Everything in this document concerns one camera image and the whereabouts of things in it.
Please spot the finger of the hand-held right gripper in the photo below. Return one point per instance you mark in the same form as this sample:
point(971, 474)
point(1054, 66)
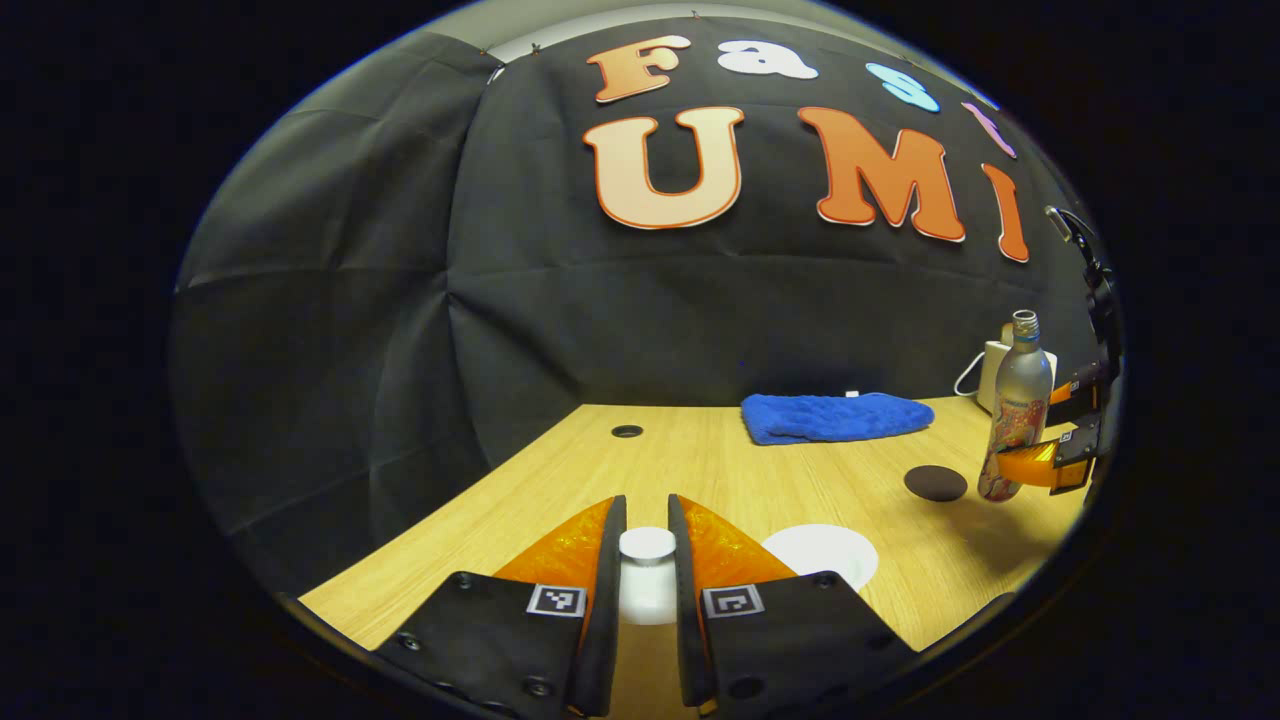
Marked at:
point(1075, 388)
point(1030, 465)

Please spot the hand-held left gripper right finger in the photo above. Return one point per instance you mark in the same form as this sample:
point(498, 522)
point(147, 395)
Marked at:
point(685, 620)

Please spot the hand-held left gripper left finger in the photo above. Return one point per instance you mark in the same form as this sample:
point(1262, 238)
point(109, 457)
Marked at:
point(612, 600)

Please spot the silver water bottle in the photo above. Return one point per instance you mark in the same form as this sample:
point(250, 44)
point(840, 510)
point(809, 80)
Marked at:
point(1018, 400)

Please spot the dark round coaster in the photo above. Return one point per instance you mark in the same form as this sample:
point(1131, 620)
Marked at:
point(936, 483)

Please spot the white teacup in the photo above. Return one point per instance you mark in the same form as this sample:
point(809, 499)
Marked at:
point(820, 550)

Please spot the white toaster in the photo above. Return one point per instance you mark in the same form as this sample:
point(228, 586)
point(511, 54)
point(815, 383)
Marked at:
point(992, 375)

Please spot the blue towel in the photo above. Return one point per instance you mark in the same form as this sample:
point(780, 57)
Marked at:
point(830, 418)

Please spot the black backdrop cloth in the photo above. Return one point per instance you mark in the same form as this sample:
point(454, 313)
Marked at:
point(450, 300)

